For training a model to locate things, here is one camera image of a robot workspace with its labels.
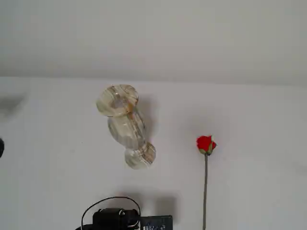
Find thin black cable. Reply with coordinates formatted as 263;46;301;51
81;196;142;230

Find red artificial rose green stem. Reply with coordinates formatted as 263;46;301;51
196;135;218;230

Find onyx marble stone vase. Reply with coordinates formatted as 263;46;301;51
95;83;157;170

